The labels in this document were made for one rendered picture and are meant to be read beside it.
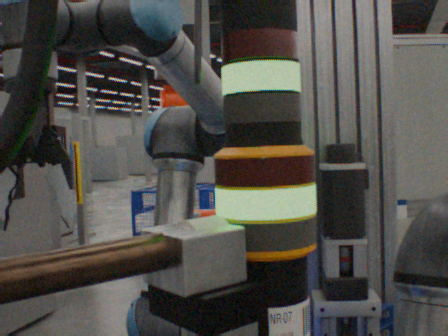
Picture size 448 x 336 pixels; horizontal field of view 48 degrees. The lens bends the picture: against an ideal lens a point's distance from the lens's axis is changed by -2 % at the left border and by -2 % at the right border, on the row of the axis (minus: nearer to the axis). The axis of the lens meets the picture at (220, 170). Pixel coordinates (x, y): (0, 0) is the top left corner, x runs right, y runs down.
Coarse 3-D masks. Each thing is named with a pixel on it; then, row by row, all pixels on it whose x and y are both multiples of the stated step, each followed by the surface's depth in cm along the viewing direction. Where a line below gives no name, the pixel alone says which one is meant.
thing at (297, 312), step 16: (304, 256) 21; (256, 272) 21; (272, 272) 21; (288, 272) 21; (304, 272) 21; (272, 288) 21; (288, 288) 21; (304, 288) 21; (272, 304) 21; (288, 304) 21; (304, 304) 21; (272, 320) 21; (288, 320) 21; (304, 320) 21
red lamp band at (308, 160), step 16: (224, 160) 21; (240, 160) 20; (256, 160) 20; (272, 160) 20; (288, 160) 20; (304, 160) 20; (224, 176) 21; (240, 176) 20; (256, 176) 20; (272, 176) 20; (288, 176) 20; (304, 176) 20
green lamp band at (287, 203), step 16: (224, 192) 21; (240, 192) 20; (256, 192) 20; (272, 192) 20; (288, 192) 20; (304, 192) 21; (224, 208) 21; (240, 208) 20; (256, 208) 20; (272, 208) 20; (288, 208) 20; (304, 208) 21
